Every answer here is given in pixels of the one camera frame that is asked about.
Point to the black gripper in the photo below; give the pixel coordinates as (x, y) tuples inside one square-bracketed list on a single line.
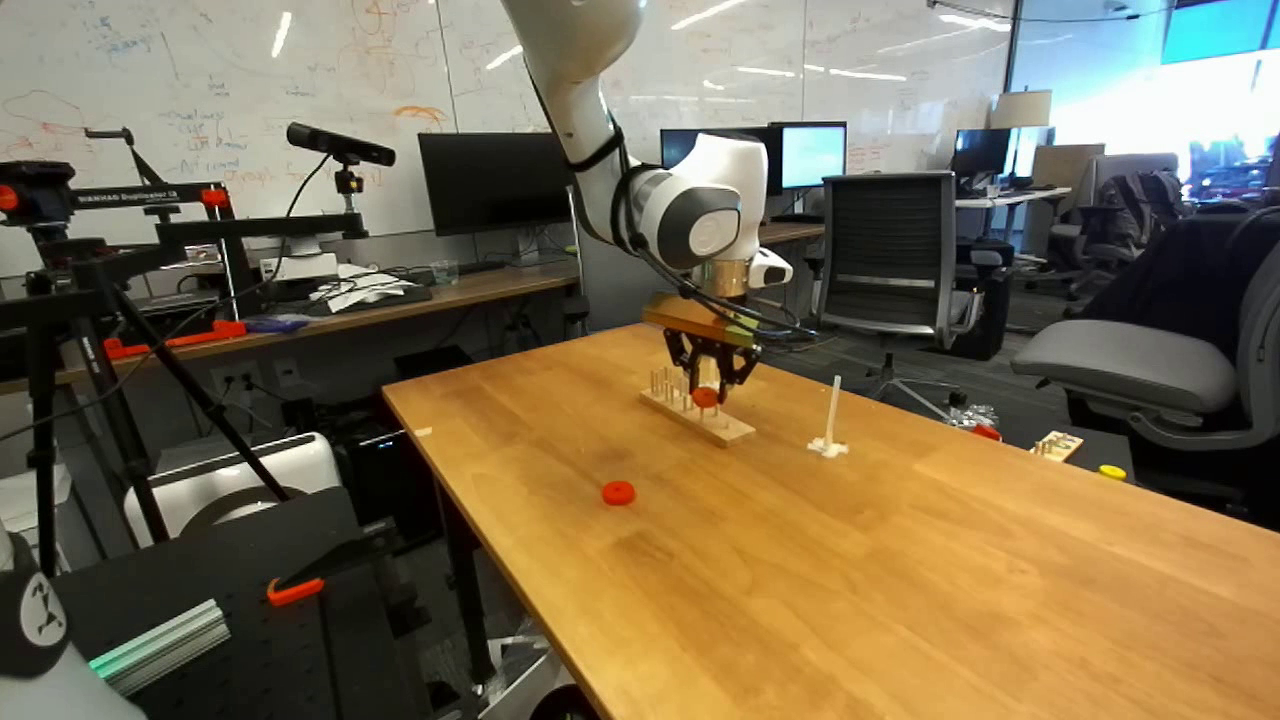
[(710, 344)]

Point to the wooden stand with clear pegs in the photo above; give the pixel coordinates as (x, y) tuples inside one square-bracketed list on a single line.
[(727, 426)]

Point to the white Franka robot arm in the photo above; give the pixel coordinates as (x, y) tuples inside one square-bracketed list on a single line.
[(685, 221)]

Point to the white peg stand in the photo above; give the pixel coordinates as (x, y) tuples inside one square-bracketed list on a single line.
[(829, 448)]

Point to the grey office chair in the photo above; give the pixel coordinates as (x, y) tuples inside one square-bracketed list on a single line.
[(615, 285), (1133, 361)]

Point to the black mesh office chair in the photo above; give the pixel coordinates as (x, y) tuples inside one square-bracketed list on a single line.
[(893, 241)]

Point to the lit computer monitor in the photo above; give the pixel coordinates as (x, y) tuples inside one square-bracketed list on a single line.
[(805, 156)]

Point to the wooden office desk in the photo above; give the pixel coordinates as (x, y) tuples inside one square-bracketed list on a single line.
[(467, 285)]

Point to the red small object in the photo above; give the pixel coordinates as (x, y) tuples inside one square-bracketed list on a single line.
[(986, 430)]

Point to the black computer monitor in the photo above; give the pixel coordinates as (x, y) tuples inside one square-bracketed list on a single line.
[(494, 182)]

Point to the black table leg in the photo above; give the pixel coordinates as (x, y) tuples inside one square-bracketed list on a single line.
[(467, 584)]

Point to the tan card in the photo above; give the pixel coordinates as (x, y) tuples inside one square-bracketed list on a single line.
[(1052, 445)]

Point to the white crumpled papers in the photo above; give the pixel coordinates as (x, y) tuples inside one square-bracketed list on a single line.
[(363, 289)]

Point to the beige lamp shade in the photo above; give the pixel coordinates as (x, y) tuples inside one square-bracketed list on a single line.
[(1022, 110)]

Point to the yellow small object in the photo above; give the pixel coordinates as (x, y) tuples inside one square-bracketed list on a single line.
[(1113, 468)]

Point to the blue small object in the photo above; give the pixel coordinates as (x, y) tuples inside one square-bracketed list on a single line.
[(277, 327)]

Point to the white box appliance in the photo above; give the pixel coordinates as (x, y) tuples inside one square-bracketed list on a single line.
[(266, 467)]

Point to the orange black bar clamp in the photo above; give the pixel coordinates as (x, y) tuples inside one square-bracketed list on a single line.
[(298, 592)]

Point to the red bar clamp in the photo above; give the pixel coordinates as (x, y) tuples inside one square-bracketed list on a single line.
[(172, 340)]

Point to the dark grey cart top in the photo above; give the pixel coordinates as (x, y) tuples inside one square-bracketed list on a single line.
[(200, 560)]

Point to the black rig with red knobs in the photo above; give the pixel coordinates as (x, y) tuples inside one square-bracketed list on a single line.
[(134, 199)]

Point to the aluminium bar with green light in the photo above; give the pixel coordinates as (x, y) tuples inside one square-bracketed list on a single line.
[(161, 647)]

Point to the black cap with logo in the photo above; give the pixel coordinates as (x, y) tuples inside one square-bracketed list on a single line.
[(31, 615)]

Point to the tan wrist camera box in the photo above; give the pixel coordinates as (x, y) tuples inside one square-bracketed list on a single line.
[(695, 317)]

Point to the black bar camera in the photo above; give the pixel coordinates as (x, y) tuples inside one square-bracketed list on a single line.
[(343, 146)]

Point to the blue wall screen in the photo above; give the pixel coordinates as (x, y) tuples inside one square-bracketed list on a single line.
[(1222, 26)]

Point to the black camera tripod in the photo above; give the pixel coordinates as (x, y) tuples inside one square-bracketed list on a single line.
[(46, 402)]

